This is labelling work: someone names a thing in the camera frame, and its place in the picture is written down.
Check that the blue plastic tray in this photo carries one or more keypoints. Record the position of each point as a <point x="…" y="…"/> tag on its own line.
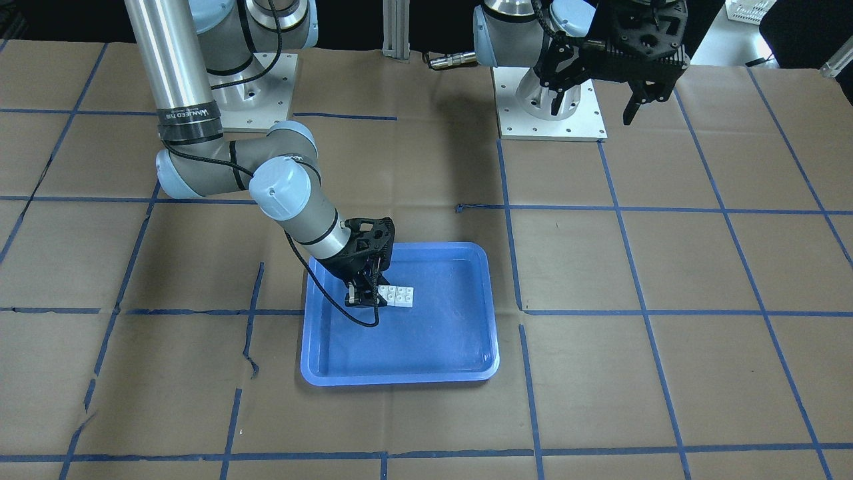
<point x="448" y="335"/>

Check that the brown paper table cover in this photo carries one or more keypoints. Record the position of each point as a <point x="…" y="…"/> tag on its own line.
<point x="671" y="303"/>

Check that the aluminium frame post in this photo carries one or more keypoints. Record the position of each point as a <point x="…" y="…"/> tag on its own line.
<point x="395" y="30"/>

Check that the white block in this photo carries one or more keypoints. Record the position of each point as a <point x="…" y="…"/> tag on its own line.
<point x="388" y="294"/>
<point x="404" y="296"/>

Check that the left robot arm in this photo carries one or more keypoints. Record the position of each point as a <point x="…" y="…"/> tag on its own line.
<point x="507" y="34"/>

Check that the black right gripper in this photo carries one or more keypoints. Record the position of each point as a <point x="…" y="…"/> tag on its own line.
<point x="344" y="267"/>

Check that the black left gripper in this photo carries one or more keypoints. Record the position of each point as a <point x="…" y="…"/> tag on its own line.
<point x="558" y="66"/>

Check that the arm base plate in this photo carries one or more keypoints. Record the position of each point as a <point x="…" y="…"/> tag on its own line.
<point x="256" y="106"/>
<point x="529" y="111"/>

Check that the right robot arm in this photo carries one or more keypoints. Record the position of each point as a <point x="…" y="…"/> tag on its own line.
<point x="203" y="55"/>

